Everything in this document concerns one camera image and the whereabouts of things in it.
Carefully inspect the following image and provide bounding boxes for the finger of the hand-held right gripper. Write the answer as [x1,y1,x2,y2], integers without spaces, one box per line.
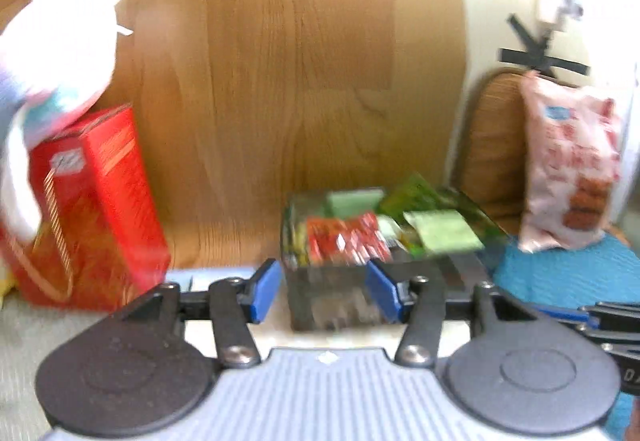
[529,301,601,328]

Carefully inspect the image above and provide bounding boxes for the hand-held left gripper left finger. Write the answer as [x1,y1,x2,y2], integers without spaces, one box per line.
[117,258,283,369]

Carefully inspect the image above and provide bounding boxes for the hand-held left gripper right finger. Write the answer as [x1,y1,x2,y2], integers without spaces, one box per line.
[365,258,543,368]

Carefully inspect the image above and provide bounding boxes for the clear box of snack packets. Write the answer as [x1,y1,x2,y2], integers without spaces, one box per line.
[281,188,511,333]

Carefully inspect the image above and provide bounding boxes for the pile of snack packets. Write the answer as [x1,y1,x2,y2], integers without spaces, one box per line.
[286,172,508,268]

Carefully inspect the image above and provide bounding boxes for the blue checked blanket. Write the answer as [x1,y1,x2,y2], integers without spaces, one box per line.
[491,228,640,441]

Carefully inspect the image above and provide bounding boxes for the large pink snack bag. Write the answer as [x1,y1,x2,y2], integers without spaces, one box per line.
[516,70,626,253]

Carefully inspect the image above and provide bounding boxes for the red gift box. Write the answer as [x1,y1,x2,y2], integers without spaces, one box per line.
[0,104,172,313]

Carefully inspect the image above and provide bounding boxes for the wooden board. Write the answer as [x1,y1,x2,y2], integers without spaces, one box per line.
[0,0,469,272]

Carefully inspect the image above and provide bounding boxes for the beige patterned blanket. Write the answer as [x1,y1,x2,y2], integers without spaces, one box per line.
[0,266,481,441]

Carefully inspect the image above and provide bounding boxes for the black tape cross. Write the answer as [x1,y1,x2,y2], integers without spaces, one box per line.
[499,12,592,81]

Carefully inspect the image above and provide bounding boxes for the white and pink plush toy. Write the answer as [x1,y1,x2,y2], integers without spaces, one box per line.
[0,0,130,242]

